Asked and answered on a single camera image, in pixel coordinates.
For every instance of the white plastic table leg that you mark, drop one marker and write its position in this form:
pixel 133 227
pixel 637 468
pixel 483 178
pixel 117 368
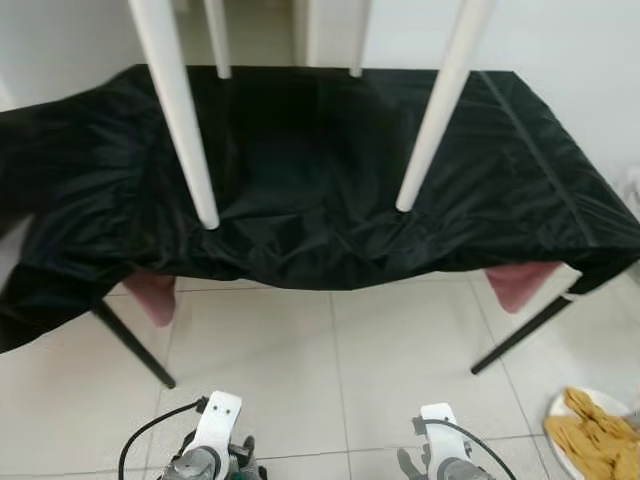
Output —
pixel 180 120
pixel 218 35
pixel 360 35
pixel 445 100

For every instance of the white round plate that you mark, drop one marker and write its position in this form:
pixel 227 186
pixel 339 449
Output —
pixel 555 410

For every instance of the black table cloth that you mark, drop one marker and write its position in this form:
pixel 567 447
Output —
pixel 320 170

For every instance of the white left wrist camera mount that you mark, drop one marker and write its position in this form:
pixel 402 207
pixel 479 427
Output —
pixel 218 420

